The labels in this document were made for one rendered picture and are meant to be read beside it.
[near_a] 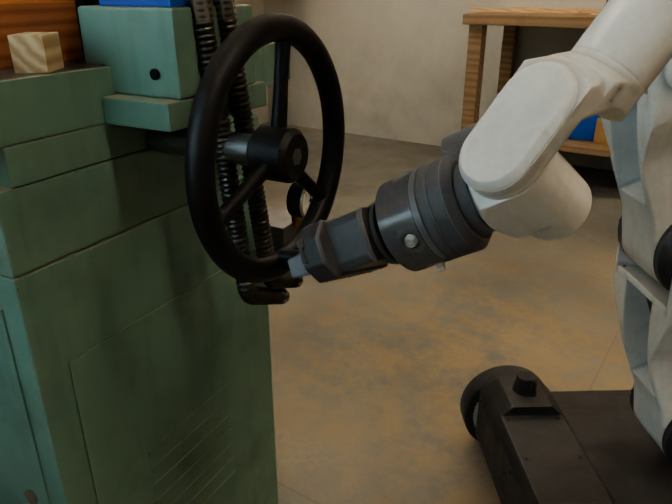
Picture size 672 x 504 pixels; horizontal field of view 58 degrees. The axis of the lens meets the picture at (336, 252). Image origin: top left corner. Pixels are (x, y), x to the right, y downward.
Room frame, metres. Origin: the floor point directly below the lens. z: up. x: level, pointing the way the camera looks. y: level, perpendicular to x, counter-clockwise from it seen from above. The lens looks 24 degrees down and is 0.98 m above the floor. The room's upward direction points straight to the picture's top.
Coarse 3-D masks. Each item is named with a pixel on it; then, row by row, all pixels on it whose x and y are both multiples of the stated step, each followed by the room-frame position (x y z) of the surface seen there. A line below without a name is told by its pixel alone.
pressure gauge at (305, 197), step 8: (296, 184) 0.94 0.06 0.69; (288, 192) 0.93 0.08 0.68; (296, 192) 0.93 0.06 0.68; (304, 192) 0.92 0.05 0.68; (288, 200) 0.93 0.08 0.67; (296, 200) 0.92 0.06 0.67; (304, 200) 0.93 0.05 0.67; (288, 208) 0.93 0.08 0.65; (296, 208) 0.92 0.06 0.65; (304, 208) 0.93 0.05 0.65; (296, 216) 0.93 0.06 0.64; (296, 224) 0.95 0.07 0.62
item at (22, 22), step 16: (0, 16) 0.66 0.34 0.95; (16, 16) 0.68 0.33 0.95; (32, 16) 0.70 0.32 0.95; (48, 16) 0.71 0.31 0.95; (64, 16) 0.73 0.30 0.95; (0, 32) 0.66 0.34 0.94; (16, 32) 0.68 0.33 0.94; (64, 32) 0.73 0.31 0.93; (0, 48) 0.66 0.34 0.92; (64, 48) 0.73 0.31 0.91; (80, 48) 0.75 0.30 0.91; (0, 64) 0.65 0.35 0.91
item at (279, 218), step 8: (272, 208) 1.02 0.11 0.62; (272, 216) 0.98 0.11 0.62; (280, 216) 0.98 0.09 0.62; (288, 216) 0.98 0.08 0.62; (272, 224) 0.94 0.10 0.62; (280, 224) 0.94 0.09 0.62; (288, 224) 0.94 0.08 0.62; (272, 232) 0.93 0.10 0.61; (280, 232) 0.92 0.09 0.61; (288, 232) 0.93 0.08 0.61; (272, 240) 0.93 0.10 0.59; (280, 240) 0.92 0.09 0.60; (288, 240) 0.93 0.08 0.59; (280, 248) 0.92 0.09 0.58
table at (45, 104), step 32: (64, 64) 0.70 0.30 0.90; (96, 64) 0.70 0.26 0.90; (256, 64) 0.93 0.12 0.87; (0, 96) 0.57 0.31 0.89; (32, 96) 0.60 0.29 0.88; (64, 96) 0.63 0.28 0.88; (96, 96) 0.67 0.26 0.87; (128, 96) 0.67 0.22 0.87; (256, 96) 0.77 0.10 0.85; (0, 128) 0.57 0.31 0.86; (32, 128) 0.60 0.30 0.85; (64, 128) 0.63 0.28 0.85; (160, 128) 0.64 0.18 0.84
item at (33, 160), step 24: (24, 144) 0.59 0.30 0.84; (48, 144) 0.61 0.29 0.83; (72, 144) 0.63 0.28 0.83; (96, 144) 0.66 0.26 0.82; (120, 144) 0.69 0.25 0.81; (144, 144) 0.72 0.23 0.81; (0, 168) 0.57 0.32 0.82; (24, 168) 0.58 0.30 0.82; (48, 168) 0.60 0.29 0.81; (72, 168) 0.63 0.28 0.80
